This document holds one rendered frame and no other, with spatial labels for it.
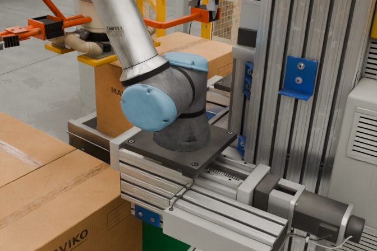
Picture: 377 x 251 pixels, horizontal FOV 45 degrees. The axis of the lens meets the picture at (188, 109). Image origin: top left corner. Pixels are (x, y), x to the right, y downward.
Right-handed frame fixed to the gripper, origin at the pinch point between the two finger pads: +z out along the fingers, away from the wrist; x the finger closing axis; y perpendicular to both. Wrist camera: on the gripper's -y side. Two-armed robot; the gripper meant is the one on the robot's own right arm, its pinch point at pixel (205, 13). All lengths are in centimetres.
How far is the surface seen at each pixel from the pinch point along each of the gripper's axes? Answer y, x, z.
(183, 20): 14.9, 1.2, -0.4
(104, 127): 19, -42, 59
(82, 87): -43, -134, 85
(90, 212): 58, -6, 65
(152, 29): 15.2, -14.2, 6.4
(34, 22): 59, -26, -2
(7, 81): -58, -262, 122
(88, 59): 46.2, -15.6, 10.9
